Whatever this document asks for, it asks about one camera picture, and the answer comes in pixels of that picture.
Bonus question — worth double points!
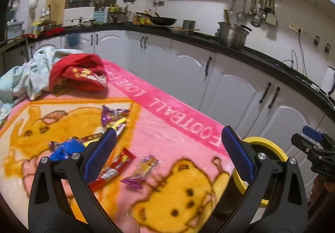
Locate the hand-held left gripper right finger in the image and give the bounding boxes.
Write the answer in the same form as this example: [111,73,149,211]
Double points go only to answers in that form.
[222,126,308,233]

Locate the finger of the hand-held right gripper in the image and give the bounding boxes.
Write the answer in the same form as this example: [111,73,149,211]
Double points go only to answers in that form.
[302,126,326,142]
[291,133,318,156]

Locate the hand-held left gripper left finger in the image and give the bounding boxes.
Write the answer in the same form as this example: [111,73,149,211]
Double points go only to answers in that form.
[29,128,122,233]

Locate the brown long bar wrapper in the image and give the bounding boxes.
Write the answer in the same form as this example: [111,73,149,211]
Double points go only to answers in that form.
[79,132,105,145]

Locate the red snack packet yellow print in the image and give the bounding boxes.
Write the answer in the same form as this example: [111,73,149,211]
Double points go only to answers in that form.
[89,148,137,192]

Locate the yellow-rimmed black bin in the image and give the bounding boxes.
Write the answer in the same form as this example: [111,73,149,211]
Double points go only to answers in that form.
[232,137,288,206]

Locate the blue wrapper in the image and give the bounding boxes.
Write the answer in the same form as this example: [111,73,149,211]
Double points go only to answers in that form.
[49,139,85,161]

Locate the yellow stick wrapper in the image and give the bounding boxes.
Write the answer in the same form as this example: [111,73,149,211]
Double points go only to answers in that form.
[111,117,128,141]

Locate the purple yellow snack packet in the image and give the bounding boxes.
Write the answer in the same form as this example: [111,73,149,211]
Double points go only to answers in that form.
[121,155,161,188]

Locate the small dark purple wrapper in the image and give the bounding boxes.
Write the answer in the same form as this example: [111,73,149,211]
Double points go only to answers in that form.
[48,140,70,150]

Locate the person's right hand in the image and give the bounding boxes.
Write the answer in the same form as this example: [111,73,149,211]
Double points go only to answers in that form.
[311,175,331,202]

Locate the person's left hand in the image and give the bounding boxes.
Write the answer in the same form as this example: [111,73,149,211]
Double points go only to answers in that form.
[116,216,140,233]

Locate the white electric kettle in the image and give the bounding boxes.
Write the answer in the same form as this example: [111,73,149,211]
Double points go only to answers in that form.
[321,66,335,97]

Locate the pink printed blanket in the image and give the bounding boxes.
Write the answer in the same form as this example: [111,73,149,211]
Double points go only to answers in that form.
[0,59,236,233]

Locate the black kitchen countertop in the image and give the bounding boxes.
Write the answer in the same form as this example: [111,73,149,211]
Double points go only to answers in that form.
[0,24,335,116]

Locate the red cloth garment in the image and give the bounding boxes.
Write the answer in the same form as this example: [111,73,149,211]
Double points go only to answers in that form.
[50,53,108,91]

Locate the light blue cloth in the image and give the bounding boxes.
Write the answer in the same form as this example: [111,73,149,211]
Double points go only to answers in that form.
[0,46,79,121]

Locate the large steel stockpot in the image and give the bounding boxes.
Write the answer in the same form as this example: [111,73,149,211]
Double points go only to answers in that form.
[216,22,252,49]

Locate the red cloth on counter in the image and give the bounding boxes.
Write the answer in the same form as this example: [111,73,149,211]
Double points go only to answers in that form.
[43,28,65,37]

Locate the row of hanging utensils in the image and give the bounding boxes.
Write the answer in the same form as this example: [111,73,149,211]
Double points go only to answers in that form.
[224,0,278,28]

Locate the blue slotted utensil holder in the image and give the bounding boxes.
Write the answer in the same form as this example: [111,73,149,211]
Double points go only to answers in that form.
[94,9,108,24]

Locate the small steel pot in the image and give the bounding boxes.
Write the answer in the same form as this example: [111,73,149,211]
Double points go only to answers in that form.
[182,20,197,31]

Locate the row of condiment bottles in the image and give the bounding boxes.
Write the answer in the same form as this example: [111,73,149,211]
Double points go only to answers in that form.
[108,4,152,26]

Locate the black wok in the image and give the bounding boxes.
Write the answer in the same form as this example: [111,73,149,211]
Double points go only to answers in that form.
[136,12,178,26]

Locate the grey plastic box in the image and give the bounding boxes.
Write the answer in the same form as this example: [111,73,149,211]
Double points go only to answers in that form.
[6,21,25,40]

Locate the wooden cutting board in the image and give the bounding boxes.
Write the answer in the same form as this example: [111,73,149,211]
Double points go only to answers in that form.
[46,0,67,26]

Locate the row of glass jars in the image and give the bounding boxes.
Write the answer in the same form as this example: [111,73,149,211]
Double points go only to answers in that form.
[65,0,117,9]

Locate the black power cable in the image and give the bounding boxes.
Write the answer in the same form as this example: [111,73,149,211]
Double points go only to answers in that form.
[281,32,314,79]

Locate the white wall socket strip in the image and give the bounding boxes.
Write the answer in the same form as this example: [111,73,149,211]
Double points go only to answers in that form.
[289,22,304,34]

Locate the white round wall fixture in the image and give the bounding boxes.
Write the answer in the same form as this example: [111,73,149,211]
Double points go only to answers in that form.
[28,0,38,18]

